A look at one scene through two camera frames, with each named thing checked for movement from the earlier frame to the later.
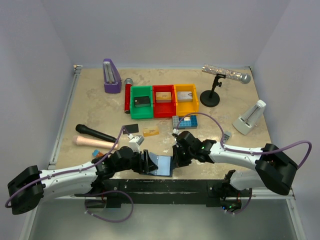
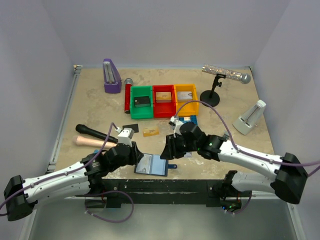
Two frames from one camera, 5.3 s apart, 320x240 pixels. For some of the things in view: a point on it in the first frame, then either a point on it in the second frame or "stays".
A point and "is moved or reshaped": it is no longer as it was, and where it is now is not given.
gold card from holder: x=150 y=131 stays
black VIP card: x=130 y=129 stays
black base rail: x=161 y=191 stays
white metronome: x=249 y=119 stays
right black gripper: x=177 y=161 to x=168 y=153
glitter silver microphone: x=244 y=78 stays
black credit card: x=142 y=101 stays
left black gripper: x=145 y=165 to x=139 y=155
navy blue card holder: x=164 y=163 is moved or reshaped
